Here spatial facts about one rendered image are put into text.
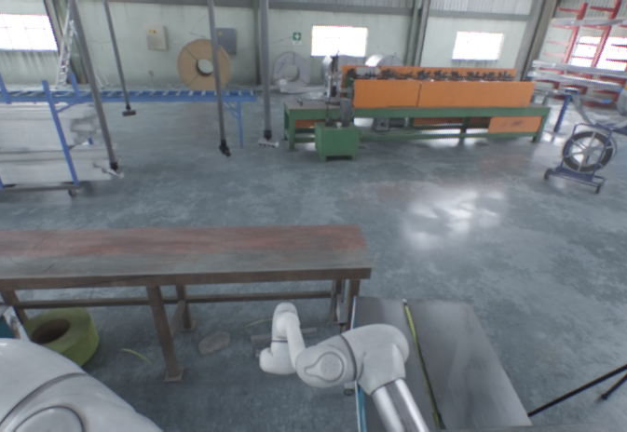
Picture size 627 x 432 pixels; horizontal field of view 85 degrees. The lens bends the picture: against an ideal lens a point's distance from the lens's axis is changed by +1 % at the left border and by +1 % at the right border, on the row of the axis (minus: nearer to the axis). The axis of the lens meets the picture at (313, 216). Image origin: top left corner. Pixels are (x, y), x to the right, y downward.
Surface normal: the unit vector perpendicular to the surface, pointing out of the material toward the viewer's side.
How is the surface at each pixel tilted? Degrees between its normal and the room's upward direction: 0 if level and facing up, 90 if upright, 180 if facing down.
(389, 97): 90
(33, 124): 90
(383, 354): 24
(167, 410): 0
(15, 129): 90
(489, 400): 0
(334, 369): 42
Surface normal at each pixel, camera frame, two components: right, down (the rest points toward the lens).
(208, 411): 0.04, -0.88
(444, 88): 0.20, 0.47
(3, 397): 0.12, -0.75
